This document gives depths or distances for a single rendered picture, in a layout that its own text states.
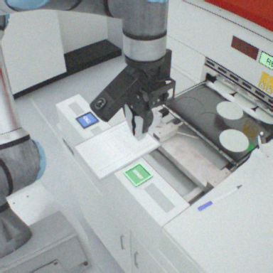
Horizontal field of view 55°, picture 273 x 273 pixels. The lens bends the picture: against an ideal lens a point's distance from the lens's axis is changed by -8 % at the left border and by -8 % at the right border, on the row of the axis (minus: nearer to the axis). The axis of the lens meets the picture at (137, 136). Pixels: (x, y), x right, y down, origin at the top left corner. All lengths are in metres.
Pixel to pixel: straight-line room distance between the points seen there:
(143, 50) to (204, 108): 0.61
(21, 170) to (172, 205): 0.38
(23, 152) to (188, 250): 0.45
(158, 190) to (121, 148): 0.17
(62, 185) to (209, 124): 1.22
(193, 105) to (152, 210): 0.49
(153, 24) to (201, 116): 0.61
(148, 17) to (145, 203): 0.43
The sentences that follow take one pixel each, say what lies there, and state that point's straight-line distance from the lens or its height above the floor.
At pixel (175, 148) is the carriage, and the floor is 0.88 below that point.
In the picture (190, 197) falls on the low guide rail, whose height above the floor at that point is 0.85.
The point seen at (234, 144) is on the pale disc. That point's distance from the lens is 0.94.
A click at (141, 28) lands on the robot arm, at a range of 0.45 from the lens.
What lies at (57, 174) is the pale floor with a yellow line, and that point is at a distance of 2.01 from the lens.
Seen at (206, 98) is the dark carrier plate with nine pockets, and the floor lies 0.90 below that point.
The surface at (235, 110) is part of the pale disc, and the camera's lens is 1.07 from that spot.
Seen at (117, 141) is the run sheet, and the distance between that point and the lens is 0.81.
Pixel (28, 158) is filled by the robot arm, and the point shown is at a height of 1.03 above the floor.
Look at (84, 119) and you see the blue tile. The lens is 0.89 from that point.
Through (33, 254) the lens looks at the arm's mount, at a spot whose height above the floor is 1.03.
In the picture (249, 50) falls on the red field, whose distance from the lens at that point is 1.05.
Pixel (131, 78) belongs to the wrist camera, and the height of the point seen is 1.27.
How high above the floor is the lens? 1.56
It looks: 46 degrees down
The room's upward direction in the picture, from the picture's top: straight up
